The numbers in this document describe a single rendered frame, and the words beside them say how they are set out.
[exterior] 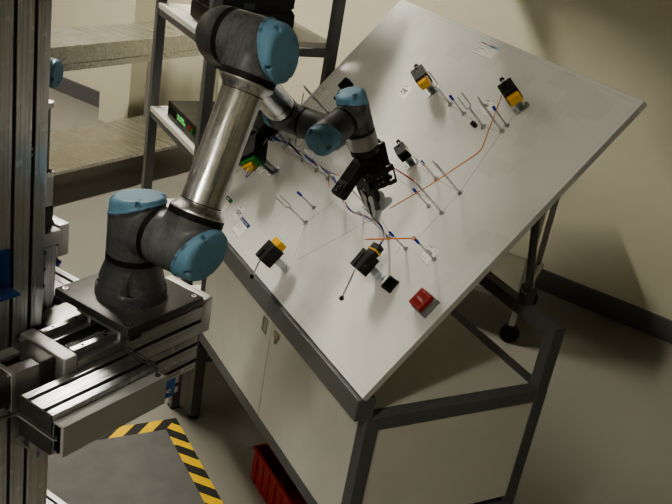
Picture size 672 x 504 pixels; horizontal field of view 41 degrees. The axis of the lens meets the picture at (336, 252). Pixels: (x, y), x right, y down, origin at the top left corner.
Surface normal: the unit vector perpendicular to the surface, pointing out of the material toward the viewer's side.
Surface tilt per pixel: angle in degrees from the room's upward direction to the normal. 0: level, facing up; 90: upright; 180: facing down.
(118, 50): 90
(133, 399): 90
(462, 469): 90
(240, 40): 68
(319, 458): 90
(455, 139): 50
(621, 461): 0
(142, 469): 0
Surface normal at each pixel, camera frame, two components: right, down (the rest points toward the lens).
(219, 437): 0.16, -0.90
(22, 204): 0.81, 0.36
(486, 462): 0.46, 0.43
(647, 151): -0.57, 0.26
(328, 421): -0.87, 0.06
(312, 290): -0.57, -0.53
